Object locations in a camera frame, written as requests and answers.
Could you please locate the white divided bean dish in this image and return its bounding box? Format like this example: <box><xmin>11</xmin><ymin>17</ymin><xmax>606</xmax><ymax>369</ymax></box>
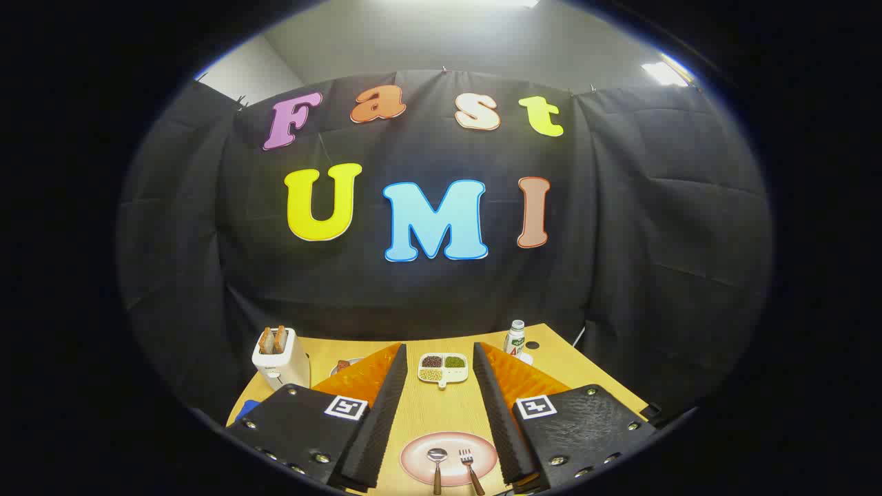
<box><xmin>418</xmin><ymin>352</ymin><xmax>470</xmax><ymax>390</ymax></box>

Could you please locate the wooden handled metal spoon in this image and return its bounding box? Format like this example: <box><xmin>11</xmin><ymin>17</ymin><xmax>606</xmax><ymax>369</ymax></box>
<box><xmin>427</xmin><ymin>448</ymin><xmax>449</xmax><ymax>495</ymax></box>

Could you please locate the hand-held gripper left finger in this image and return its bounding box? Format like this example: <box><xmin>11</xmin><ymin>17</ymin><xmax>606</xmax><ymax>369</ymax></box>
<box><xmin>226</xmin><ymin>342</ymin><xmax>409</xmax><ymax>493</ymax></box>

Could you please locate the ceiling light panel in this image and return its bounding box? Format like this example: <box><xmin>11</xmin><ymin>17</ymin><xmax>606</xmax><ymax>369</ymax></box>
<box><xmin>641</xmin><ymin>61</ymin><xmax>690</xmax><ymax>87</ymax></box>

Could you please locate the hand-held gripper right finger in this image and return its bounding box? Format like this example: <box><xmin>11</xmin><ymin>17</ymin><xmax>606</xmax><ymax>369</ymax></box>
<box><xmin>473</xmin><ymin>342</ymin><xmax>659</xmax><ymax>493</ymax></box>

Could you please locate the wooden handled metal fork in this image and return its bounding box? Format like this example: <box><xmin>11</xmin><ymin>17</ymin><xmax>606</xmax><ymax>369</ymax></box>
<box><xmin>459</xmin><ymin>449</ymin><xmax>486</xmax><ymax>496</ymax></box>

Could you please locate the pink round plate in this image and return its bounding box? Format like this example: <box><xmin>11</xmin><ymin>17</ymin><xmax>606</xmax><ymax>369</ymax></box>
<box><xmin>400</xmin><ymin>432</ymin><xmax>498</xmax><ymax>487</ymax></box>

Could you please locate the white toaster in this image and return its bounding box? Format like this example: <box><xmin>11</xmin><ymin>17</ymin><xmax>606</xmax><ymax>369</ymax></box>
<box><xmin>252</xmin><ymin>327</ymin><xmax>311</xmax><ymax>391</ymax></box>

